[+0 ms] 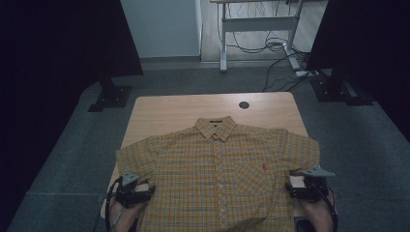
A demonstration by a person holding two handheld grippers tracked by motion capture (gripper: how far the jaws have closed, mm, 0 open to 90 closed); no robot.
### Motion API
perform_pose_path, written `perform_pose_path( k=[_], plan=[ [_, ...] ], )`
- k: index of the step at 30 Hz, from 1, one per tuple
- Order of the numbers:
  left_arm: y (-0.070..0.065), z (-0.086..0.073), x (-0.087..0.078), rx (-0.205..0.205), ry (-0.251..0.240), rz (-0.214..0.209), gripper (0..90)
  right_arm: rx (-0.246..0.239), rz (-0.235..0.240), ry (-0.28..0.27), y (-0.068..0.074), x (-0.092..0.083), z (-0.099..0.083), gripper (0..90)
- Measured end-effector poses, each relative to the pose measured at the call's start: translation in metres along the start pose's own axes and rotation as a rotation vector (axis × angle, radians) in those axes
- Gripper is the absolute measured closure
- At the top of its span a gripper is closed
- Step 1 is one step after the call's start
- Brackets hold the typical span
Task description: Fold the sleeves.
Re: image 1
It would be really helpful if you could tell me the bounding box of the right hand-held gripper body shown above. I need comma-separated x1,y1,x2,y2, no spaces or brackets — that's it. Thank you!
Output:
301,164,337,203

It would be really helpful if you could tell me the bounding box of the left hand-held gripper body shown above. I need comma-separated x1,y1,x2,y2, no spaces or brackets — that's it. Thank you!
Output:
114,169,153,209

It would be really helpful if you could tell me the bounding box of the yellow plaid short-sleeved shirt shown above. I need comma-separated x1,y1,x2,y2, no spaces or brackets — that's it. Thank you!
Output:
115,115,322,232

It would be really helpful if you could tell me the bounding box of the person's left hand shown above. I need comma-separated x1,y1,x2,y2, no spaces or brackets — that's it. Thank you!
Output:
108,201,144,232

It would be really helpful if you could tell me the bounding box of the black stand base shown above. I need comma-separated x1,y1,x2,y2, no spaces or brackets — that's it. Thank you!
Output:
87,75,133,113
309,69,375,106

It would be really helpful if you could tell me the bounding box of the white power strip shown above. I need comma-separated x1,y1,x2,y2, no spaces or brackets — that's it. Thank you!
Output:
295,69,320,78

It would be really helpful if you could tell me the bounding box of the black curtain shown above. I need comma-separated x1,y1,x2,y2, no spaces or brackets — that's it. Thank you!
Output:
306,0,410,143
0,0,144,232

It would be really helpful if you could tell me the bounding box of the tangle of black cables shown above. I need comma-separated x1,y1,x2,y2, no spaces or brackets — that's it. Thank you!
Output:
225,0,312,93

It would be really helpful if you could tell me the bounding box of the white desk frame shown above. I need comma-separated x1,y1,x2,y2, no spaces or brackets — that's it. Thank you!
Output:
209,0,306,73

